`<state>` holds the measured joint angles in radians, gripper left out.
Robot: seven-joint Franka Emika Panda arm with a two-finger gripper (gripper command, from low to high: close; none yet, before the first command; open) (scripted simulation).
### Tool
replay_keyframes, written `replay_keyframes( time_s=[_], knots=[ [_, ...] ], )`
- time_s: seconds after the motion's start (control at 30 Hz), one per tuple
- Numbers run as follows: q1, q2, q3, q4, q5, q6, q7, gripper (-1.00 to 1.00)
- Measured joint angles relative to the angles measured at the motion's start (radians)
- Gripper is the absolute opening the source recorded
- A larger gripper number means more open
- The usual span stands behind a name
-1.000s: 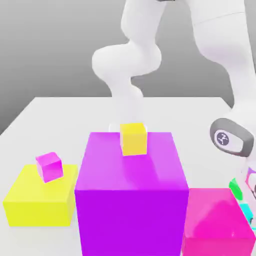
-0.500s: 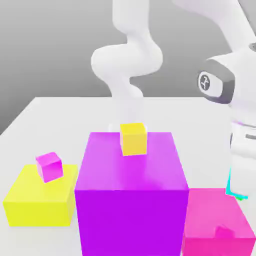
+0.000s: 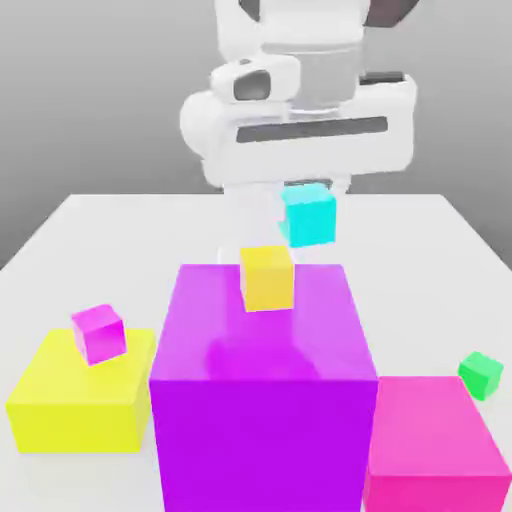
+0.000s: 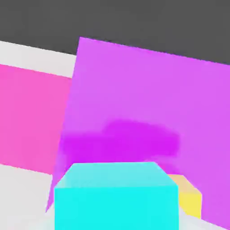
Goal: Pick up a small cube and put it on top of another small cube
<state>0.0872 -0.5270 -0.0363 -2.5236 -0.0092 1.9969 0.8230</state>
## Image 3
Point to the large pink box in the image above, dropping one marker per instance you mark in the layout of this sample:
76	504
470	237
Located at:
432	440

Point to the small green cube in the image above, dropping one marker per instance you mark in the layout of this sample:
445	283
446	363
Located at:
480	376

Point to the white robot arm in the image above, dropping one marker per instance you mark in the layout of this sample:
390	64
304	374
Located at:
288	24

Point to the large purple box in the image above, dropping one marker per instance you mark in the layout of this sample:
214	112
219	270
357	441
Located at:
264	432

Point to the small cyan cube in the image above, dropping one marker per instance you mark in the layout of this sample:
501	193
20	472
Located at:
311	220

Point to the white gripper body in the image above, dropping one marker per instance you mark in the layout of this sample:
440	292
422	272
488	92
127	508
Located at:
304	154

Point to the large yellow box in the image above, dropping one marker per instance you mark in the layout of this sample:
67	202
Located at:
68	408

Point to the small magenta cube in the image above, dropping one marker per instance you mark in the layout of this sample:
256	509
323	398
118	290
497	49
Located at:
102	338

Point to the small yellow cube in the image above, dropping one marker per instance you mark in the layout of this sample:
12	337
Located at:
267	282

